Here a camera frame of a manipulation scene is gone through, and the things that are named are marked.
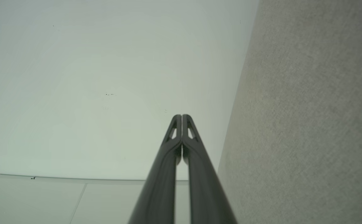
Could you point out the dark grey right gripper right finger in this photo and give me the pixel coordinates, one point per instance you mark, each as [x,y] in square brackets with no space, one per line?
[204,186]

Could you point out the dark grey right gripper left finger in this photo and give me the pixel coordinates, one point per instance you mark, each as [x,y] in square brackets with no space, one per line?
[159,186]

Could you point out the grey fabric sofa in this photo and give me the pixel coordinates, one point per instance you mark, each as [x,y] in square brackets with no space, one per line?
[308,118]

